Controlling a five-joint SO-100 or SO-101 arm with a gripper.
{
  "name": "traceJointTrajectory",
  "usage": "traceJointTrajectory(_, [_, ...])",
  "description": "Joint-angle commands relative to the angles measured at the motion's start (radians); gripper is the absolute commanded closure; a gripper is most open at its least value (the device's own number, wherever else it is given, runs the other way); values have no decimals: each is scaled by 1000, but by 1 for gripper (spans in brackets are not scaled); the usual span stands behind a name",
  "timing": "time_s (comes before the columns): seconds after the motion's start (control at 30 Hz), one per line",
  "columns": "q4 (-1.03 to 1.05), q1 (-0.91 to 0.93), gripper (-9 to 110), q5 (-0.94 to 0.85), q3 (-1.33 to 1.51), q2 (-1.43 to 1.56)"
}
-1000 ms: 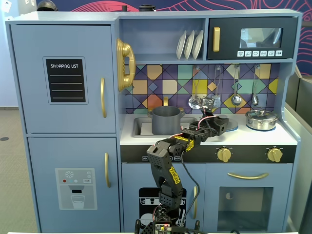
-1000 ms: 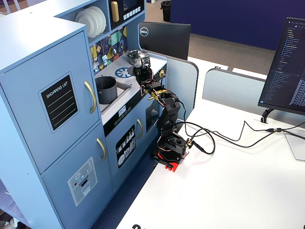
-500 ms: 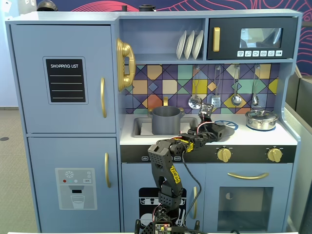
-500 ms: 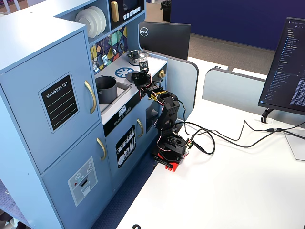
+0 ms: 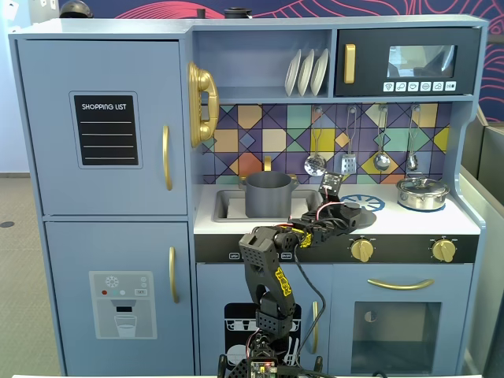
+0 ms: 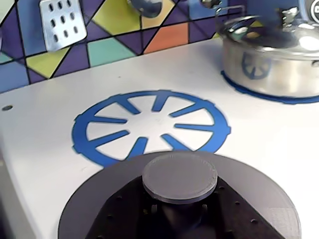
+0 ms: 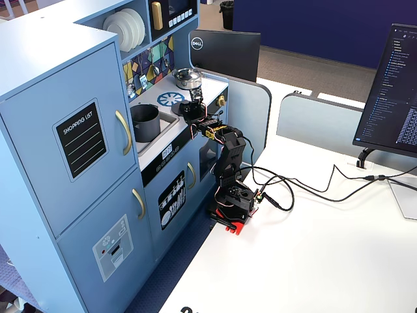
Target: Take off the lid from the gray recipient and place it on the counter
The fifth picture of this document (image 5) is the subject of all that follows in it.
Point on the blue fridge door with dispenser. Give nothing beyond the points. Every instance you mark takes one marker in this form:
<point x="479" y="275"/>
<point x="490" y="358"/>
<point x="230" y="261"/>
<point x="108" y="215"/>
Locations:
<point x="71" y="256"/>

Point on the gray desk divider panel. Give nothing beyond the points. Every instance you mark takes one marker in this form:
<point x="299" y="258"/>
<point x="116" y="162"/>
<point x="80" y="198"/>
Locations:
<point x="484" y="236"/>

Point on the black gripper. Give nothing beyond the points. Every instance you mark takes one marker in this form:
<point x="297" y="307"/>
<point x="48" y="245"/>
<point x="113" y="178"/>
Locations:
<point x="351" y="213"/>

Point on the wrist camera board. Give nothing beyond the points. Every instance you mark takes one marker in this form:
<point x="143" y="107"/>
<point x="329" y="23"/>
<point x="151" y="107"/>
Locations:
<point x="331" y="184"/>

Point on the white plate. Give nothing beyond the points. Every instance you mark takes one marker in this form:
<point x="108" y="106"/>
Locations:
<point x="319" y="73"/>
<point x="305" y="74"/>
<point x="292" y="75"/>

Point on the gold toy phone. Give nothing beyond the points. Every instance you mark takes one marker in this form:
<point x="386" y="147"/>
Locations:
<point x="202" y="98"/>

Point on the steel skimmer spoon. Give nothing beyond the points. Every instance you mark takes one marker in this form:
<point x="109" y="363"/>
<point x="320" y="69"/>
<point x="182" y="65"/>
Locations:
<point x="315" y="165"/>

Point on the blue wooden toy kitchen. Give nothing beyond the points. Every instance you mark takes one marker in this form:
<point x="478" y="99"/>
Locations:
<point x="118" y="27"/>

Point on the blue oven door with window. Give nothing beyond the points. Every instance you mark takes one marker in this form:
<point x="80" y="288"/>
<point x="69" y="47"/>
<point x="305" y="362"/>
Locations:
<point x="453" y="315"/>

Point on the black shopping list board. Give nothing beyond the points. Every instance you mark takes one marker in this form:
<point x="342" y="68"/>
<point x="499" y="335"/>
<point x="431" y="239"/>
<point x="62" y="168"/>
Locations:
<point x="106" y="132"/>

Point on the steel ladle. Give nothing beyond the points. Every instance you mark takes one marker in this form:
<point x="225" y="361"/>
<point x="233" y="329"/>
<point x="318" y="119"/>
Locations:
<point x="381" y="161"/>

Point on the gold stove knob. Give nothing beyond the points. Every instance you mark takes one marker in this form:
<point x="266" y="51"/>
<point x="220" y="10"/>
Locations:
<point x="444" y="250"/>
<point x="362" y="250"/>

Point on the blue dishwasher door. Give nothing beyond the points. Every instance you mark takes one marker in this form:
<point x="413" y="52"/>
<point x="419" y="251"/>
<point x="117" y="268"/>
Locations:
<point x="212" y="291"/>

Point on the small steel spoon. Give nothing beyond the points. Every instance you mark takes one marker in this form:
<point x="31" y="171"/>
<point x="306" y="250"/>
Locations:
<point x="412" y="161"/>

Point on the gray pot lid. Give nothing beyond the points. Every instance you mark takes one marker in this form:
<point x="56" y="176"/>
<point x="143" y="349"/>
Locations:
<point x="366" y="218"/>

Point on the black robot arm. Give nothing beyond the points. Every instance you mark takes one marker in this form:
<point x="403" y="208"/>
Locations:
<point x="260" y="256"/>

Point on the black cylinder object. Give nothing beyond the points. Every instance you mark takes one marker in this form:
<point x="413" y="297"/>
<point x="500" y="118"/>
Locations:
<point x="237" y="13"/>

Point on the black microwave door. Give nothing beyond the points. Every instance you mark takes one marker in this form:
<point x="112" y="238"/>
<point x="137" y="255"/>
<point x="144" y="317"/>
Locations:
<point x="370" y="63"/>

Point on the blue fridge door with board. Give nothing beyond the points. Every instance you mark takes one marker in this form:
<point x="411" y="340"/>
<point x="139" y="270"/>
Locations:
<point x="47" y="157"/>

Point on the black rounded helmet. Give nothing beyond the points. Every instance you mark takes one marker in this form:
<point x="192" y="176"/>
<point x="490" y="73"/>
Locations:
<point x="75" y="8"/>

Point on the shiny steel pot lid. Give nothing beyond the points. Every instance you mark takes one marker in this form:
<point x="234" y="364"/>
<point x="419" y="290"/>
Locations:
<point x="422" y="184"/>

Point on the steel slotted spatula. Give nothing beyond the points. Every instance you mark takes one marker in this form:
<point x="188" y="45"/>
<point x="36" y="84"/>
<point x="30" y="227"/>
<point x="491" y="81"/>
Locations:
<point x="349" y="163"/>

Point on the gray cooking pot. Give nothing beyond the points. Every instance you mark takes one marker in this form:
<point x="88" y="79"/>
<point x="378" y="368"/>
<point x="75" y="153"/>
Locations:
<point x="267" y="201"/>

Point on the gold toy faucet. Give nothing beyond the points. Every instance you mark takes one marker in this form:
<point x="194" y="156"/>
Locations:
<point x="268" y="163"/>

